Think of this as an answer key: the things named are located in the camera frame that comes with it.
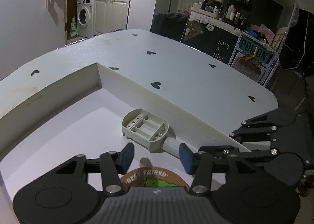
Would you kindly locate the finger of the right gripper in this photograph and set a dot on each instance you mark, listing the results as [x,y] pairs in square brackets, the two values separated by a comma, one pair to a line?
[287,161]
[261,126]

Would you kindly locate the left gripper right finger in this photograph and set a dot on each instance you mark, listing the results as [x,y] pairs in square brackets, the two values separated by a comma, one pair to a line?
[203,164]

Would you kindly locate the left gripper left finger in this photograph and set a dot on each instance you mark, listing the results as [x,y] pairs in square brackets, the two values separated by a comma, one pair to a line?
[110,165]

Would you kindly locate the white shallow cardboard box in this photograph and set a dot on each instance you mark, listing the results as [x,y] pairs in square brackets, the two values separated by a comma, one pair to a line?
[48,117]

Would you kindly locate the white perforated metal rack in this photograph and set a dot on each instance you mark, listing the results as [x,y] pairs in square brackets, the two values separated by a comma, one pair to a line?
[257,59]

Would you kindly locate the black printed cloth banner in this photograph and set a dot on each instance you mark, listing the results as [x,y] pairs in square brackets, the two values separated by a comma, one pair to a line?
[217,43]

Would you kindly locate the white kitchen cabinets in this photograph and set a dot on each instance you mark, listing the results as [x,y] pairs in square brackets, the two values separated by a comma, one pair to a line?
[110,15]

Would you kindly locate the white washing machine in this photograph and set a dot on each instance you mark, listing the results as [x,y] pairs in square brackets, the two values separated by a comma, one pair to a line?
[85,18]

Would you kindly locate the white wall shelf with bottles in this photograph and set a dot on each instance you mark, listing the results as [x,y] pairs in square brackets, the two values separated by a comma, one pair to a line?
[210,8]

